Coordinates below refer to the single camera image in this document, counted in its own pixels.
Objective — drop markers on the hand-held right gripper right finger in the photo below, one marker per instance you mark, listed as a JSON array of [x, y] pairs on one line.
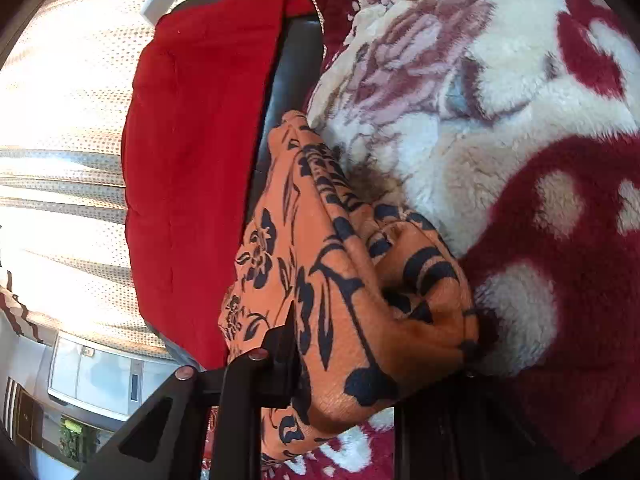
[[435, 435]]

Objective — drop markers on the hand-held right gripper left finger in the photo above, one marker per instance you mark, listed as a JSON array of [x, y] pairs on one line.
[[280, 360]]

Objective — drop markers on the orange floral garment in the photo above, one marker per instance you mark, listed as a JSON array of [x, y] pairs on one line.
[[350, 310]]

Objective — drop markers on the white standing air conditioner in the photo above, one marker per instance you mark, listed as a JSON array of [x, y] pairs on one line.
[[90, 380]]

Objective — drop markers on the red blanket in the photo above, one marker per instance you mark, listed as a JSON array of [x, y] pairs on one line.
[[190, 160]]

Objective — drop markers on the dotted cream curtain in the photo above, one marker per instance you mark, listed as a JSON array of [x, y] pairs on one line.
[[60, 160]]

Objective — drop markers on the black leather sofa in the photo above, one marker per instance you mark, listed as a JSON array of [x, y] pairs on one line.
[[295, 60]]

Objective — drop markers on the floral plush blanket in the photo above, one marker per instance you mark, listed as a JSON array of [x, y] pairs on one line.
[[500, 110]]

